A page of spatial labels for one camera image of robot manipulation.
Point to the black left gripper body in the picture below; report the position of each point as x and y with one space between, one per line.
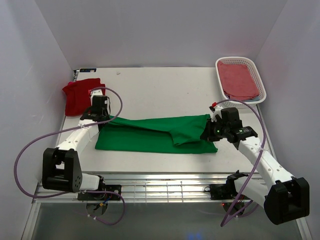
106 115

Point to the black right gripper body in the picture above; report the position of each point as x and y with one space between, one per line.
216 130

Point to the green t shirt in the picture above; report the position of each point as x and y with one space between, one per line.
169 135

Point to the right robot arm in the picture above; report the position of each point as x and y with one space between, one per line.
283 196

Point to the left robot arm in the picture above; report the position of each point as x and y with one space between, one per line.
61 168

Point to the folded red t shirt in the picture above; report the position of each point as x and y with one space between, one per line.
78 95

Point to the light blue t shirt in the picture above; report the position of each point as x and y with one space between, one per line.
254 99

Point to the blue label sticker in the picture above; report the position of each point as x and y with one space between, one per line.
87 70

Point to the pink t shirt in basket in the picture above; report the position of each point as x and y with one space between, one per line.
237 82

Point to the white perforated plastic basket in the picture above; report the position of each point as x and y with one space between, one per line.
254 74

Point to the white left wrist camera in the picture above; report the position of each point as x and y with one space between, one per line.
97 92

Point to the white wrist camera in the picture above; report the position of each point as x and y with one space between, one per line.
216 110
97 92

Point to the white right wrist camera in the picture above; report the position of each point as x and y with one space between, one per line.
216 110

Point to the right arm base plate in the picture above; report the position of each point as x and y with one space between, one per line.
219 192

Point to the aluminium rail frame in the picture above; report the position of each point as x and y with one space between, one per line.
155 207

